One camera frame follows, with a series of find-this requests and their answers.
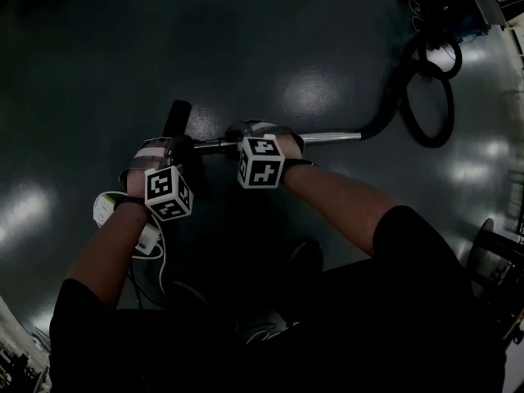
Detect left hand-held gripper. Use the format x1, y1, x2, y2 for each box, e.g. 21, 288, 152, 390
118, 134, 198, 223

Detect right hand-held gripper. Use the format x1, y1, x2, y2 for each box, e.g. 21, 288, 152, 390
224, 120, 303, 190

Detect metal vacuum tube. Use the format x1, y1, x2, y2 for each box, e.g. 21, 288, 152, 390
192, 131, 364, 151

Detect person's right forearm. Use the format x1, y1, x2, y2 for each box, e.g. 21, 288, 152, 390
282, 164, 405, 258

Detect person's left forearm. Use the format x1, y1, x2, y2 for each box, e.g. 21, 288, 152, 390
67, 202, 151, 311

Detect dark vacuum cleaner body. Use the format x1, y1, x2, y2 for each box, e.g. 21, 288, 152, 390
396, 0, 492, 47

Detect person's right hand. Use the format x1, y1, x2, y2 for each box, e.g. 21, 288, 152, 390
282, 133, 306, 161

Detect person's left hand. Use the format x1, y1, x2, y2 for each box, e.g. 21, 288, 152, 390
124, 169, 147, 200

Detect white power strip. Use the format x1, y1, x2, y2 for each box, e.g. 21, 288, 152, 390
93, 191, 163, 257

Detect person's left shoe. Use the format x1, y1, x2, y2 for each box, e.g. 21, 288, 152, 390
169, 280, 210, 314

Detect person's black t-shirt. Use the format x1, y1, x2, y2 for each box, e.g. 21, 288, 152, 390
48, 205, 511, 393

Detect grey flat panel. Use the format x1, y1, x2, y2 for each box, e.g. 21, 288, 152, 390
458, 0, 511, 28

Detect white power cable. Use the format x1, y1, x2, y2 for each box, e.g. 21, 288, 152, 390
153, 223, 169, 298

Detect black vacuum hose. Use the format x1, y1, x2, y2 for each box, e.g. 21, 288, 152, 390
359, 34, 464, 150

